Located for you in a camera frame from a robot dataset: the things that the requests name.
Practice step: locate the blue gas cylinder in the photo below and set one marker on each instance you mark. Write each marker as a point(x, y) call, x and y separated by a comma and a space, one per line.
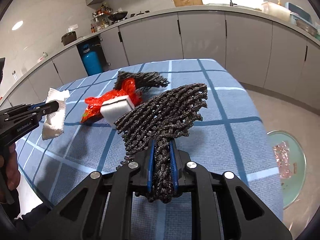
point(92, 62)

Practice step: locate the blue plaid tablecloth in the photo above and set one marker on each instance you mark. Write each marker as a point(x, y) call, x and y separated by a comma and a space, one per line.
point(225, 142)

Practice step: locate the orange plastic wrapper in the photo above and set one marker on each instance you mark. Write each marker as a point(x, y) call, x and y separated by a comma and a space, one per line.
point(87, 117)

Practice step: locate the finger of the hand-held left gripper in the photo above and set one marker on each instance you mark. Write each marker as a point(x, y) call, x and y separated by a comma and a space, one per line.
point(48, 107)

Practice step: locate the dark cooking pot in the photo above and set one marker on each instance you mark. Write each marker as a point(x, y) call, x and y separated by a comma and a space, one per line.
point(68, 38)

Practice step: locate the spice rack with bottles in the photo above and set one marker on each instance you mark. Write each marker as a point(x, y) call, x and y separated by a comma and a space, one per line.
point(100, 17)

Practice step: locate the grey kitchen base cabinets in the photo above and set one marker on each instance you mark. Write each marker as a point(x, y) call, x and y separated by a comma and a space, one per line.
point(200, 35)

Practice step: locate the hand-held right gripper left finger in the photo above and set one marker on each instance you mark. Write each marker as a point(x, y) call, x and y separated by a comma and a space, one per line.
point(150, 165)

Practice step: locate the white wall socket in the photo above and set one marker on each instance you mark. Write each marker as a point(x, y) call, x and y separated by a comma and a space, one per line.
point(73, 27)

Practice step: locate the gas stove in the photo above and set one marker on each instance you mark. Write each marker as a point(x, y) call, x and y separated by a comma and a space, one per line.
point(140, 13)

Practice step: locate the metal basin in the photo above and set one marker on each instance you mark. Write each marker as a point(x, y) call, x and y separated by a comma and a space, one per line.
point(306, 26)

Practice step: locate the white plastic basin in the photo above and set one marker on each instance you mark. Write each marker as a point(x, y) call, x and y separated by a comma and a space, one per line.
point(275, 11)

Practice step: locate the small counter bottle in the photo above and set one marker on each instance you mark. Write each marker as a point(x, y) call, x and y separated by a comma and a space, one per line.
point(43, 57)

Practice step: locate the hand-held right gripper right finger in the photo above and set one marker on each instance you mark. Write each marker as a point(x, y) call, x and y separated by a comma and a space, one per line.
point(174, 165)

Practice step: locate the person's left hand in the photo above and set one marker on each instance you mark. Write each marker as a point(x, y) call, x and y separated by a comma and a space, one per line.
point(12, 170)

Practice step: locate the white paper towel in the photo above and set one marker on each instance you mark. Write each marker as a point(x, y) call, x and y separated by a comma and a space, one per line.
point(53, 125)

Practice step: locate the white sponge block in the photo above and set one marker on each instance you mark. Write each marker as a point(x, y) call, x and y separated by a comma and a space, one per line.
point(115, 113)

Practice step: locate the pink transparent plastic bag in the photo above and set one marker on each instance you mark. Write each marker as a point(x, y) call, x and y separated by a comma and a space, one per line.
point(282, 160)

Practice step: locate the blue dish rack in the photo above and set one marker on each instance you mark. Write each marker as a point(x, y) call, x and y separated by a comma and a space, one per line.
point(297, 10)

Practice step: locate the black wok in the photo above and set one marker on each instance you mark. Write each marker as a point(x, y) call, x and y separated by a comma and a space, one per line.
point(117, 15)

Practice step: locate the green round stool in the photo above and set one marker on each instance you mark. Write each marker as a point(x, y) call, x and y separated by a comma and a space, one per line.
point(297, 180)

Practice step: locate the red plastic bag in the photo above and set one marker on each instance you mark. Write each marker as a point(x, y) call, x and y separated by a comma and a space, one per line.
point(110, 97)

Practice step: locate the black foam net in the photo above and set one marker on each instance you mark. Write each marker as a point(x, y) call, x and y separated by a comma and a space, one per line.
point(147, 78)
point(162, 115)

